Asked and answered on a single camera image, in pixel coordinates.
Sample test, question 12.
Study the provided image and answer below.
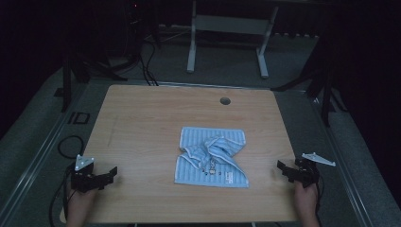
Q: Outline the right hand-held gripper cable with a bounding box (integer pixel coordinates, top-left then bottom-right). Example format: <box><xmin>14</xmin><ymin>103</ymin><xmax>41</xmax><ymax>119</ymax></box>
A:
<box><xmin>314</xmin><ymin>174</ymin><xmax>326</xmax><ymax>227</ymax></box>

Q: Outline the person's left hand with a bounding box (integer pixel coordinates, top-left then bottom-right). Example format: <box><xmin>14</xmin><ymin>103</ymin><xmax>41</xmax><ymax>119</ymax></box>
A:
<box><xmin>67</xmin><ymin>185</ymin><xmax>97</xmax><ymax>212</ymax></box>

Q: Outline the hand-held gripper cable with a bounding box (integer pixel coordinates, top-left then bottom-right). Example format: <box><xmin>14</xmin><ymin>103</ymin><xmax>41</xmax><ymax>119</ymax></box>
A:
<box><xmin>314</xmin><ymin>174</ymin><xmax>326</xmax><ymax>227</ymax></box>
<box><xmin>48</xmin><ymin>164</ymin><xmax>77</xmax><ymax>227</ymax></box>

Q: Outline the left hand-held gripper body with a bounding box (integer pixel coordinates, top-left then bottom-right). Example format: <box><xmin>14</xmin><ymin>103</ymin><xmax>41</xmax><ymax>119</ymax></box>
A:
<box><xmin>70</xmin><ymin>153</ymin><xmax>110</xmax><ymax>194</ymax></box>

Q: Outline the person's right hand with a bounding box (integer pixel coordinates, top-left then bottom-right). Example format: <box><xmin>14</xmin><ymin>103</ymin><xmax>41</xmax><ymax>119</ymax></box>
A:
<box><xmin>293</xmin><ymin>182</ymin><xmax>320</xmax><ymax>212</ymax></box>

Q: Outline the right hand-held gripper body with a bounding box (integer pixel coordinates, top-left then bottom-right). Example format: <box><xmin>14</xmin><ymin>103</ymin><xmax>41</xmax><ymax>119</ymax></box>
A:
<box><xmin>294</xmin><ymin>151</ymin><xmax>337</xmax><ymax>189</ymax></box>

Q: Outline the blue striped towel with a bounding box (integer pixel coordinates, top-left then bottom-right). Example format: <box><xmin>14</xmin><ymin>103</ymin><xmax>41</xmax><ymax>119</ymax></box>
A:
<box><xmin>173</xmin><ymin>126</ymin><xmax>251</xmax><ymax>189</ymax></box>

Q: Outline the left hand-held gripper cable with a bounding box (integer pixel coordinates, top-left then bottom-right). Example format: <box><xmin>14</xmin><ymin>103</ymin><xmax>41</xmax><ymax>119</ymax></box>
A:
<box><xmin>48</xmin><ymin>164</ymin><xmax>77</xmax><ymax>227</ymax></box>

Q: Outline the white metal stand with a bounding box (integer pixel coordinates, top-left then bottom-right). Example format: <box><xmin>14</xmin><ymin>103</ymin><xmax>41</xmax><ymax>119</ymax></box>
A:
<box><xmin>186</xmin><ymin>0</ymin><xmax>280</xmax><ymax>79</ymax></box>

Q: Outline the metal floor rail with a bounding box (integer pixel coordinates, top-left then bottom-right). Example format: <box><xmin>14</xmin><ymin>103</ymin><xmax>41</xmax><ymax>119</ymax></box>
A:
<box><xmin>0</xmin><ymin>80</ymin><xmax>91</xmax><ymax>223</ymax></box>
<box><xmin>310</xmin><ymin>94</ymin><xmax>376</xmax><ymax>227</ymax></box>

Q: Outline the black cable bundle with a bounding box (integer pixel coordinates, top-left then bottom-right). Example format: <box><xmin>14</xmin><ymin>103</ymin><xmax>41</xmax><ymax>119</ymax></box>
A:
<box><xmin>137</xmin><ymin>39</ymin><xmax>160</xmax><ymax>87</ymax></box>

